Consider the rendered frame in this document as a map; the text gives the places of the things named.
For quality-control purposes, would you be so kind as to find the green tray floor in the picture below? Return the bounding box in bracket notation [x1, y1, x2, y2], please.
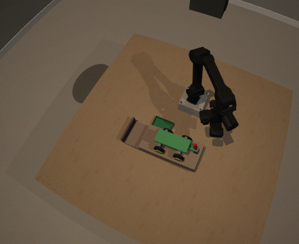
[153, 118, 173, 129]

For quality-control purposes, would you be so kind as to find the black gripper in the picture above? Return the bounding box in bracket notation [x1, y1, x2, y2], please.
[210, 100, 223, 138]

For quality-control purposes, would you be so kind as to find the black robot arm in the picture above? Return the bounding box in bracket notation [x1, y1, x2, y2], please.
[186, 47, 239, 131]

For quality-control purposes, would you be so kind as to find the tan wooden ramp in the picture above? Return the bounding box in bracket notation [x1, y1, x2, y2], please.
[120, 117, 205, 172]

